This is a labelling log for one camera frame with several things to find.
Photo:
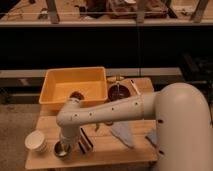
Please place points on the small metal cup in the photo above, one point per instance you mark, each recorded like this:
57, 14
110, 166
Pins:
61, 150

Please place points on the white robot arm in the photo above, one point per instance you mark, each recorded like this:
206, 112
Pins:
183, 124

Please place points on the brown object in tray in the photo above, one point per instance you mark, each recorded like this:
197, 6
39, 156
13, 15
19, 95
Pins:
77, 95

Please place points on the yellow plastic tray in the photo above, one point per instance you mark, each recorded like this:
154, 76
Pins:
60, 84

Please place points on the yellow toy food pieces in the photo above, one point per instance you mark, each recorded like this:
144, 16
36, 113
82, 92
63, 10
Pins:
114, 79

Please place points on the dark red bowl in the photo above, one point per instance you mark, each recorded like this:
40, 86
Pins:
117, 92

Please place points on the orange toy fruit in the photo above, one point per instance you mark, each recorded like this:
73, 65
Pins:
109, 123

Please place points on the large blue grey cloth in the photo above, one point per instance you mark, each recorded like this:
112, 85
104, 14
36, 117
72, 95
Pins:
122, 131

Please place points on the wooden table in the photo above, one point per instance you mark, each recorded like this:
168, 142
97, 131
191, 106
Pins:
107, 150

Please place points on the white paper cup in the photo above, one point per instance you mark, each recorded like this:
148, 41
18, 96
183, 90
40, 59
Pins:
36, 142

